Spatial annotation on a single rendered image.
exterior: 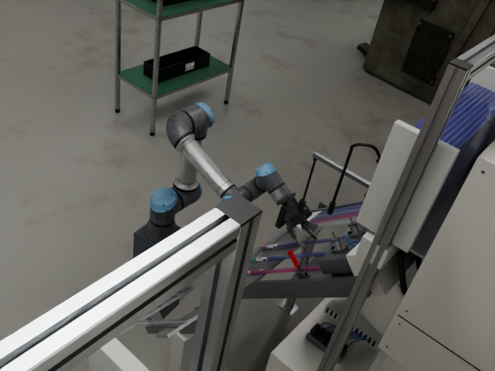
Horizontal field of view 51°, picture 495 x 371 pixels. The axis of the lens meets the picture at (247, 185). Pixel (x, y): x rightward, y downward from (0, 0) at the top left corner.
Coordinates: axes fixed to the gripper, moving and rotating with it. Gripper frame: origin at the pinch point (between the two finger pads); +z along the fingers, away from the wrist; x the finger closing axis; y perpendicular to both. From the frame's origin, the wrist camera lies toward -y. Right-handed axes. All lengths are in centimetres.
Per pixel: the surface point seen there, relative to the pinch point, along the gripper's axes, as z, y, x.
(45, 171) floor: -121, -183, 7
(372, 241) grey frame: 1, 58, -36
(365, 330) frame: 41.5, -1.4, 0.4
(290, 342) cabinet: 27.8, -15.4, -23.0
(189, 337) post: 0, -7, -62
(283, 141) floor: -54, -141, 175
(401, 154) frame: -15, 79, -33
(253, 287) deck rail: 0.3, -3.6, -32.0
